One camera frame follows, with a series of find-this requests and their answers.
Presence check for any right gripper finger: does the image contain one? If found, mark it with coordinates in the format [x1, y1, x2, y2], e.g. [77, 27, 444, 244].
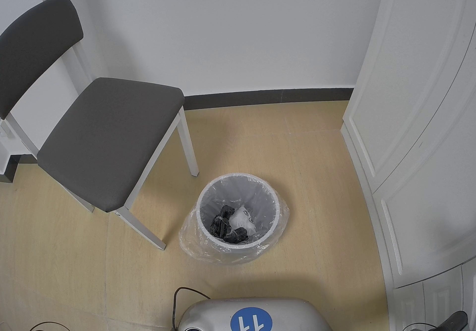
[440, 310, 469, 331]

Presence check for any clear plastic bag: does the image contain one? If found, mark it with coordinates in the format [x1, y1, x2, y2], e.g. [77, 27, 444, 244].
[178, 173, 290, 265]

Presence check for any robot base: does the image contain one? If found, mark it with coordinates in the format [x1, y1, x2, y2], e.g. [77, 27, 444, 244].
[180, 298, 333, 331]

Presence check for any white trash bin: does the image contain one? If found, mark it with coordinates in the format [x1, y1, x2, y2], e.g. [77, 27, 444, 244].
[196, 173, 280, 253]

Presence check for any crumpled black plastic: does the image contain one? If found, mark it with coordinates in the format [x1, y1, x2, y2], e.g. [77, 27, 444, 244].
[223, 227, 249, 245]
[210, 205, 234, 238]

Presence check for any white printed wrapper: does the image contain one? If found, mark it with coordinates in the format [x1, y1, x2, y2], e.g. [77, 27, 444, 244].
[229, 204, 257, 236]

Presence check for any white wardrobe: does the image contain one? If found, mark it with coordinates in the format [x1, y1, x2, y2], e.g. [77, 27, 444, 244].
[341, 0, 476, 331]

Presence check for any grey chair with white legs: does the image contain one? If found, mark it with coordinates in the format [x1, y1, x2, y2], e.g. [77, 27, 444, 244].
[0, 0, 199, 251]

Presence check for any black cable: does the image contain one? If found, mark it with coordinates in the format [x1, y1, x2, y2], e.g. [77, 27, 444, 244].
[172, 287, 211, 329]
[31, 320, 70, 331]

